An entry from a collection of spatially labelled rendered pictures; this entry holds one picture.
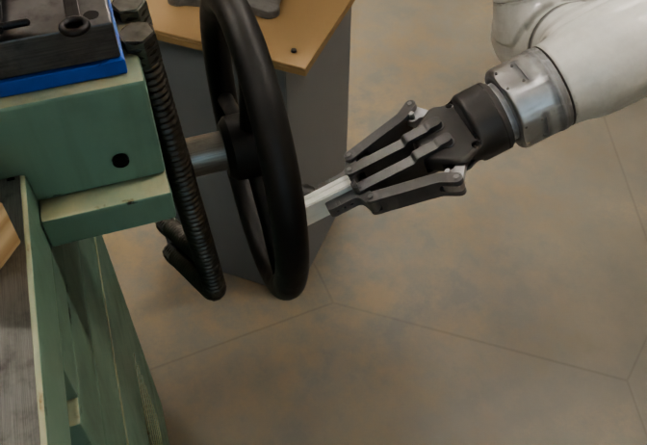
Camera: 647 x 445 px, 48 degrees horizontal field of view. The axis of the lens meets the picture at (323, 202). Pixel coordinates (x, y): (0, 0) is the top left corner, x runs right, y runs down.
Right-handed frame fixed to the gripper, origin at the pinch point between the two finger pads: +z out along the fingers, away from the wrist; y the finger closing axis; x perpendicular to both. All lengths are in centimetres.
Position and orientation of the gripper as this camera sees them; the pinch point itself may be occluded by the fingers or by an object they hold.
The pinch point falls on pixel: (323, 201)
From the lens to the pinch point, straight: 76.3
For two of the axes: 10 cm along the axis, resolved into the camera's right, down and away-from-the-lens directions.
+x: 3.3, 5.5, 7.7
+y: 3.2, 7.0, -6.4
